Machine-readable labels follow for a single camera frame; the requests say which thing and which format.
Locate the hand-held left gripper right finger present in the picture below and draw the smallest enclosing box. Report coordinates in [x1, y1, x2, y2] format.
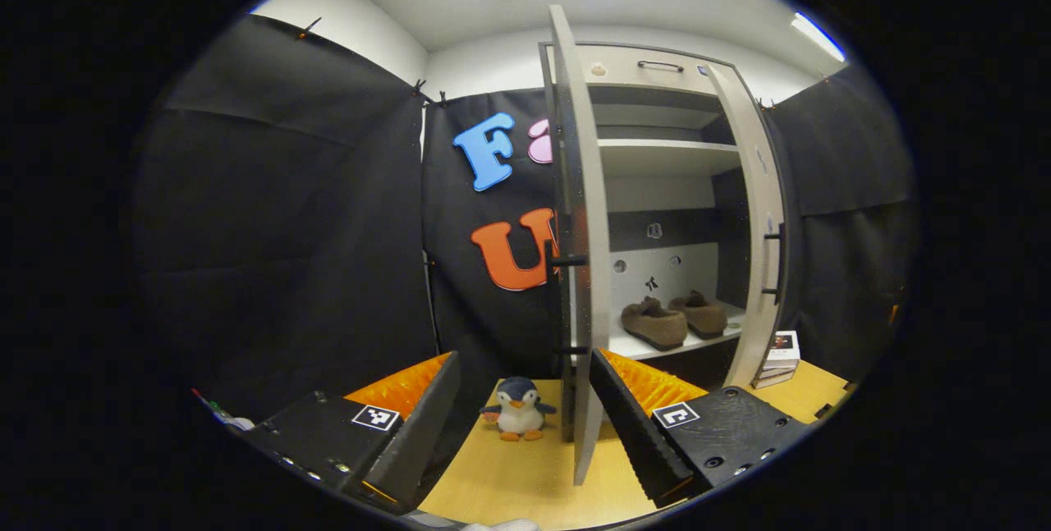
[590, 348, 810, 509]

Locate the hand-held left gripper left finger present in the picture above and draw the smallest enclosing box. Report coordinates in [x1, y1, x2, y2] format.
[246, 350, 462, 515]

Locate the brown fuzzy shoe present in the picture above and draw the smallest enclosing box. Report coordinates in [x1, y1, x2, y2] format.
[621, 296, 689, 352]
[668, 291, 730, 341]

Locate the white shoe cabinet door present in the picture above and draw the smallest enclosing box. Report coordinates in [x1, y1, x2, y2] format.
[704, 62, 789, 390]
[544, 4, 613, 487]

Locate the white shoe cabinet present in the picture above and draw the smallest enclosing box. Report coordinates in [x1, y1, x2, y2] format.
[538, 41, 789, 388]

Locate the beige cabinet drawer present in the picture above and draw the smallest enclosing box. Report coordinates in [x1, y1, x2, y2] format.
[575, 45, 723, 97]

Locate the penguin plush toy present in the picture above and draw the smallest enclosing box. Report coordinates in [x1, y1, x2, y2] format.
[480, 376, 558, 442]

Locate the white book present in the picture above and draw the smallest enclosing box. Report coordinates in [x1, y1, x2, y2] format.
[751, 365, 799, 390]
[765, 332, 802, 371]

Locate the black backdrop cloth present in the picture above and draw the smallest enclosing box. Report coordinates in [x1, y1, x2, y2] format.
[768, 62, 919, 384]
[131, 14, 436, 425]
[421, 88, 576, 380]

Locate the clear plastic bottle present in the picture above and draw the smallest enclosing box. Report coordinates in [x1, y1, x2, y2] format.
[191, 387, 239, 427]

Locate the ceiling light panel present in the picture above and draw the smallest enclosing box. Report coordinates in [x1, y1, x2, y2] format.
[791, 12, 847, 64]

